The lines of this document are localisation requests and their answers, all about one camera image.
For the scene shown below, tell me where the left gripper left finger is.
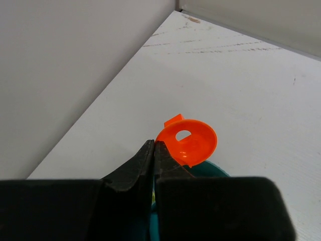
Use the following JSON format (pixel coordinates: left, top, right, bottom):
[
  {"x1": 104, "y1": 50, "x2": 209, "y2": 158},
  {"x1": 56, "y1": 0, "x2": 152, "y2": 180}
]
[{"x1": 1, "y1": 140, "x2": 154, "y2": 240}]

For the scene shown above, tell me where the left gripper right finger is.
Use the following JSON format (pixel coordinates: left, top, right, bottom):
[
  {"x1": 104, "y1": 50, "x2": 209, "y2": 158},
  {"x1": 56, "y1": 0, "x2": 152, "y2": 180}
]
[{"x1": 154, "y1": 142, "x2": 296, "y2": 240}]

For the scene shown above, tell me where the orange round lego piece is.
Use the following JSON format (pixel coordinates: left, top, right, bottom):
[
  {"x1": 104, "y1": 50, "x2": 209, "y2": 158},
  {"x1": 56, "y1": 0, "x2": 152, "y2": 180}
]
[{"x1": 156, "y1": 114, "x2": 218, "y2": 168}]

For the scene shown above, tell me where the teal divided round container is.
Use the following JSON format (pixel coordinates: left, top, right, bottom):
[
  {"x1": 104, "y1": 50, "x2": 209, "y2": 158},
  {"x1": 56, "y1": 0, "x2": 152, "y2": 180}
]
[{"x1": 149, "y1": 161, "x2": 230, "y2": 241}]

